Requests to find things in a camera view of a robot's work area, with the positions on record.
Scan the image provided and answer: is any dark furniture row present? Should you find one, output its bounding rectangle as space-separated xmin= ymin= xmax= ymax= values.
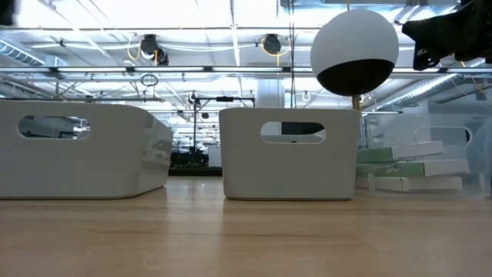
xmin=168 ymin=151 xmax=223 ymax=178

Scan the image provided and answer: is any white printed instruction booklet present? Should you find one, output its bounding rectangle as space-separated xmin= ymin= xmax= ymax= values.
xmin=356 ymin=140 xmax=445 ymax=163
xmin=355 ymin=175 xmax=464 ymax=193
xmin=355 ymin=159 xmax=470 ymax=179

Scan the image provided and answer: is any black metal stand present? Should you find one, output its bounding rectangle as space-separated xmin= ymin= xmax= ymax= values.
xmin=188 ymin=91 xmax=257 ymax=155

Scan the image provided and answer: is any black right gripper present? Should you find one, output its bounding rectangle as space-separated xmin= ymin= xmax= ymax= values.
xmin=401 ymin=0 xmax=492 ymax=72

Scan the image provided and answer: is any black hanging cable loop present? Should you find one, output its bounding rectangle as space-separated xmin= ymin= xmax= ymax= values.
xmin=139 ymin=73 xmax=160 ymax=88

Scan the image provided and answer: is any silver ventilation duct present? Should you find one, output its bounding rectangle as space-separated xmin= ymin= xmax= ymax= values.
xmin=0 ymin=40 xmax=47 ymax=67
xmin=374 ymin=72 xmax=462 ymax=112

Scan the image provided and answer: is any black cable reel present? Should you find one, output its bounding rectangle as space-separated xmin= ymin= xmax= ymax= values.
xmin=262 ymin=33 xmax=284 ymax=55
xmin=138 ymin=33 xmax=171 ymax=66

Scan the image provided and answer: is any white board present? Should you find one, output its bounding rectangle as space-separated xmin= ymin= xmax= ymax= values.
xmin=207 ymin=145 xmax=223 ymax=169

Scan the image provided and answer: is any white globe table lamp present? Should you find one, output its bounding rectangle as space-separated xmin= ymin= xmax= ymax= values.
xmin=309 ymin=8 xmax=401 ymax=113

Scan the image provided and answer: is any grey plastic bin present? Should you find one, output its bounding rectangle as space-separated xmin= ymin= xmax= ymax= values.
xmin=0 ymin=99 xmax=175 ymax=200
xmin=218 ymin=107 xmax=361 ymax=202

